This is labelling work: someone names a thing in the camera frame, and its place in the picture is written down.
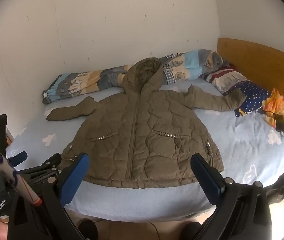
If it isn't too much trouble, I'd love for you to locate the wooden headboard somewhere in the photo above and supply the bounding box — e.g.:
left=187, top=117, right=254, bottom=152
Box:
left=217, top=37, right=284, bottom=135

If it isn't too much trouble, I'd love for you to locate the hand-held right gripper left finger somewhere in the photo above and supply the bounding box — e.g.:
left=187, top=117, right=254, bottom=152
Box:
left=7, top=152, right=90, bottom=240

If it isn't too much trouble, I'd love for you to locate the patchwork printed quilt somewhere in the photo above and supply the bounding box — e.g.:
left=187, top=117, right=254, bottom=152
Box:
left=42, top=48, right=232, bottom=105

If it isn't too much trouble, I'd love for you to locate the black phone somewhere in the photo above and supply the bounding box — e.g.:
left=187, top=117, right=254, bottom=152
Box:
left=275, top=114, right=284, bottom=134

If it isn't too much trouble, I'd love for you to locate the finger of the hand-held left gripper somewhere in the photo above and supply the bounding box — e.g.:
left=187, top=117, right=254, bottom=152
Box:
left=7, top=151, right=28, bottom=167
left=13, top=152, right=63, bottom=180

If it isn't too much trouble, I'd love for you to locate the star and stripe printed pillow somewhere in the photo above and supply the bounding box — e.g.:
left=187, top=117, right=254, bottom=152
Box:
left=199, top=64, right=272, bottom=117

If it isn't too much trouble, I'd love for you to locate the olive quilted hooded jacket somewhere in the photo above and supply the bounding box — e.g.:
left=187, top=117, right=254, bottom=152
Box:
left=46, top=57, right=248, bottom=188

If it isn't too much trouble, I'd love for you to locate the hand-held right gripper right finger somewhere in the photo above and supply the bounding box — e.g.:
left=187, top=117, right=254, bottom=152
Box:
left=190, top=153, right=273, bottom=240

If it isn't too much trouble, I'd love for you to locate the orange cloth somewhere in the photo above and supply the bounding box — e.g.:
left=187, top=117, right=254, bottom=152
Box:
left=262, top=88, right=284, bottom=128

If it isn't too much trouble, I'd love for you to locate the thin black floor cable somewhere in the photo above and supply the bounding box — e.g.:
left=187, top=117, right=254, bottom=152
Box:
left=92, top=219, right=162, bottom=240

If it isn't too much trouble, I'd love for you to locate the light blue cloud bed sheet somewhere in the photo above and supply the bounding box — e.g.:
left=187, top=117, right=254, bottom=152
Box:
left=5, top=76, right=284, bottom=222

